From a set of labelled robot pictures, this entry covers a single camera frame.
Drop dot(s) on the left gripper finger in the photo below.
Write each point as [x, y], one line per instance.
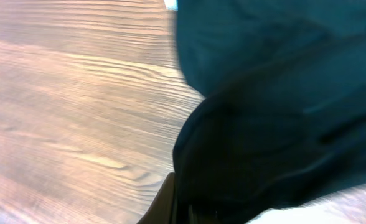
[162, 207]

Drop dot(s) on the black t-shirt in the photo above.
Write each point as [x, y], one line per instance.
[283, 120]

